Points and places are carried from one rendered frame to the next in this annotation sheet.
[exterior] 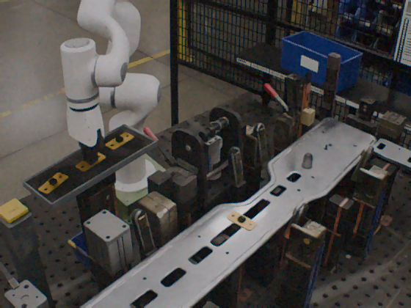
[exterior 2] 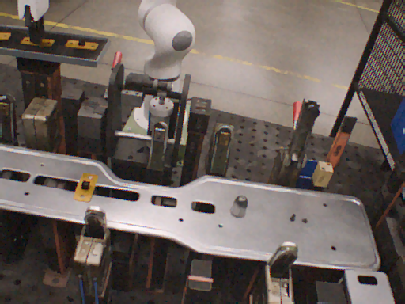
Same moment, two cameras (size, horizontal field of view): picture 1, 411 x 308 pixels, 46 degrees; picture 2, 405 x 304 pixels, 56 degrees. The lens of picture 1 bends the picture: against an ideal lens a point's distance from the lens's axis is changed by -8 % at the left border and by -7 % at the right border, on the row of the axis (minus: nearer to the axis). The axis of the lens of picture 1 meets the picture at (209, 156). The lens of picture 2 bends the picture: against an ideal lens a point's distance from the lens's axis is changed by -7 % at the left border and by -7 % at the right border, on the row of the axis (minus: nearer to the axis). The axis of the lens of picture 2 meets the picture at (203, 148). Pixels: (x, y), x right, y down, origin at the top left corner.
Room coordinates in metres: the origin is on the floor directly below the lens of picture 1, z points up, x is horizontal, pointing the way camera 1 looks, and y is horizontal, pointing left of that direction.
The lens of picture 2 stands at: (0.82, -0.69, 1.66)
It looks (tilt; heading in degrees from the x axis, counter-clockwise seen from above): 39 degrees down; 47
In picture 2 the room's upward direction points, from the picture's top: 11 degrees clockwise
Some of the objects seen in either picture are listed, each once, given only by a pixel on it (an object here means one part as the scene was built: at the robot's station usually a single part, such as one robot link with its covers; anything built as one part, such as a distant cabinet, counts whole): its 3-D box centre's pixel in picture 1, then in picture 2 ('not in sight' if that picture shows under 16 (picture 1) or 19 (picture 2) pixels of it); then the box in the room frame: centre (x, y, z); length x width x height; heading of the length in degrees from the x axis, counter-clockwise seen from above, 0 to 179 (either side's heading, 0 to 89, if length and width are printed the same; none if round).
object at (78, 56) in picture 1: (81, 67); not in sight; (1.09, 0.31, 1.44); 0.09 x 0.08 x 0.13; 83
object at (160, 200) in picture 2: (274, 228); (160, 243); (1.19, -0.21, 0.84); 0.12 x 0.05 x 0.29; 50
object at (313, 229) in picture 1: (299, 269); (96, 290); (0.99, -0.27, 0.87); 0.12 x 0.09 x 0.35; 50
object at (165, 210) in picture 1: (161, 253); (46, 165); (1.03, 0.13, 0.89); 0.13 x 0.11 x 0.38; 50
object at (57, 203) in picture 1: (91, 163); (38, 43); (1.09, 0.31, 1.16); 0.37 x 0.14 x 0.02; 140
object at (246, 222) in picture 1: (241, 219); (85, 185); (1.05, -0.09, 1.01); 0.08 x 0.04 x 0.01; 51
